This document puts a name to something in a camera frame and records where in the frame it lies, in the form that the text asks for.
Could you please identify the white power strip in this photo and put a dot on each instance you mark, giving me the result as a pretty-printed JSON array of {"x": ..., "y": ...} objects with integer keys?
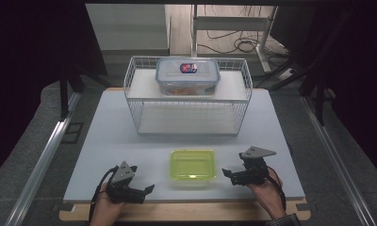
[{"x": 285, "y": 73}]

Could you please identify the white cabinet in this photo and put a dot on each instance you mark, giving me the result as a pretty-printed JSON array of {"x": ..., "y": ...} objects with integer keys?
[{"x": 130, "y": 26}]

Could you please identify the black metal stand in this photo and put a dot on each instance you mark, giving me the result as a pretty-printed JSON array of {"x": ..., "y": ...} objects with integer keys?
[
  {"x": 318, "y": 94},
  {"x": 64, "y": 94}
]

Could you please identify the yellow-green plastic container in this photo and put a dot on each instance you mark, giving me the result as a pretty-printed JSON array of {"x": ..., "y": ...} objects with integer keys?
[{"x": 193, "y": 164}]

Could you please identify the white metal desk frame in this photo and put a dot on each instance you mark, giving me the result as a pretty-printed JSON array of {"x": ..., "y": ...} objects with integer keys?
[{"x": 230, "y": 23}]

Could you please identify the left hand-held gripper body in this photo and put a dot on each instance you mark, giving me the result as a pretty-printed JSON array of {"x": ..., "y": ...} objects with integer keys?
[{"x": 122, "y": 188}]

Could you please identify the aluminium rail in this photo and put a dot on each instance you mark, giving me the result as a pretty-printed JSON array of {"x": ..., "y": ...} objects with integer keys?
[
  {"x": 42, "y": 163},
  {"x": 337, "y": 160}
]

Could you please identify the person's right hand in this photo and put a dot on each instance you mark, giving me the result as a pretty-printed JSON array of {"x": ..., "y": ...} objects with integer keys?
[{"x": 266, "y": 194}]

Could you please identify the person's left hand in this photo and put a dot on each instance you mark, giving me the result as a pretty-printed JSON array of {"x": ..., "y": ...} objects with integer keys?
[{"x": 108, "y": 208}]

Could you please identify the wooden board under table top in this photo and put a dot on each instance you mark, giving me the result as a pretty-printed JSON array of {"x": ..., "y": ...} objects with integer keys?
[{"x": 183, "y": 211}]

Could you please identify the clear lidded storage container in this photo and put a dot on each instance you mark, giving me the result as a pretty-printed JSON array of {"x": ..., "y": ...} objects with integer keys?
[{"x": 187, "y": 78}]

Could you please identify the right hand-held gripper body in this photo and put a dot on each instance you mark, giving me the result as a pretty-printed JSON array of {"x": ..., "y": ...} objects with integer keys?
[{"x": 254, "y": 171}]

